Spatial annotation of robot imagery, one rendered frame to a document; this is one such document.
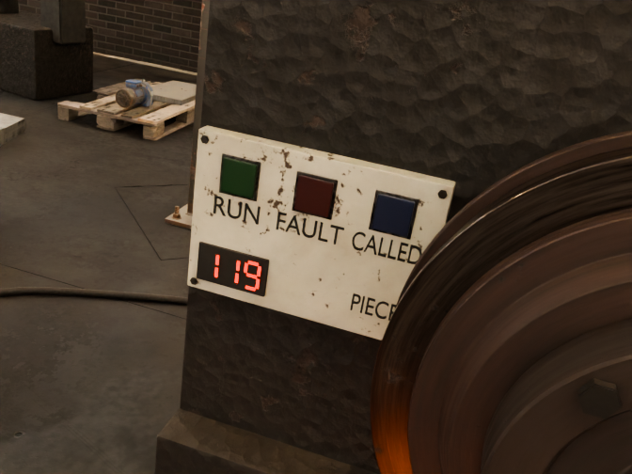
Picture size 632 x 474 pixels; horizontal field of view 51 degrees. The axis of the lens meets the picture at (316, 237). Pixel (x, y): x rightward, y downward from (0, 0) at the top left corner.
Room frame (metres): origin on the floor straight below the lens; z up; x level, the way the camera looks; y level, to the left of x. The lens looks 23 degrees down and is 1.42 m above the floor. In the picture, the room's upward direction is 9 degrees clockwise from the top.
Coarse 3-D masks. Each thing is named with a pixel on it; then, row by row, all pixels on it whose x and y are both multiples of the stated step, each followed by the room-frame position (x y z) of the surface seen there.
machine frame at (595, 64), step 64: (256, 0) 0.65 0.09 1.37; (320, 0) 0.64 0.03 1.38; (384, 0) 0.62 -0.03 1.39; (448, 0) 0.61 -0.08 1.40; (512, 0) 0.60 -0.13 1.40; (576, 0) 0.59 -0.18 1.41; (256, 64) 0.65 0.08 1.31; (320, 64) 0.63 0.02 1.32; (384, 64) 0.62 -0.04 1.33; (448, 64) 0.61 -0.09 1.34; (512, 64) 0.59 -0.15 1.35; (576, 64) 0.58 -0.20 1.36; (256, 128) 0.65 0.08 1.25; (320, 128) 0.63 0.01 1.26; (384, 128) 0.62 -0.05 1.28; (448, 128) 0.60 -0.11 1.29; (512, 128) 0.59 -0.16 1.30; (576, 128) 0.58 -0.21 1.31; (192, 320) 0.66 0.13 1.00; (256, 320) 0.64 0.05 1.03; (192, 384) 0.66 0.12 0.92; (256, 384) 0.64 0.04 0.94; (320, 384) 0.62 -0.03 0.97; (192, 448) 0.60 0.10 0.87; (256, 448) 0.61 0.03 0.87; (320, 448) 0.62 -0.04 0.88
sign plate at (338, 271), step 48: (240, 144) 0.63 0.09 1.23; (288, 144) 0.63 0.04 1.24; (288, 192) 0.62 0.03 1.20; (336, 192) 0.61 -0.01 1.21; (384, 192) 0.59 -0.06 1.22; (432, 192) 0.58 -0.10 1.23; (192, 240) 0.64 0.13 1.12; (240, 240) 0.63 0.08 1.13; (288, 240) 0.62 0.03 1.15; (336, 240) 0.60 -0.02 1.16; (384, 240) 0.59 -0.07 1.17; (240, 288) 0.62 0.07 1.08; (288, 288) 0.61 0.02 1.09; (336, 288) 0.60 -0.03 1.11; (384, 288) 0.59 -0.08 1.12
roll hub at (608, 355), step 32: (576, 352) 0.37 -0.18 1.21; (608, 352) 0.35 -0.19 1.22; (544, 384) 0.36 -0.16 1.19; (576, 384) 0.34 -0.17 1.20; (512, 416) 0.36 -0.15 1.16; (544, 416) 0.35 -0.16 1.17; (576, 416) 0.34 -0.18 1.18; (512, 448) 0.35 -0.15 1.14; (544, 448) 0.35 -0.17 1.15; (576, 448) 0.35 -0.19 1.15; (608, 448) 0.35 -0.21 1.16
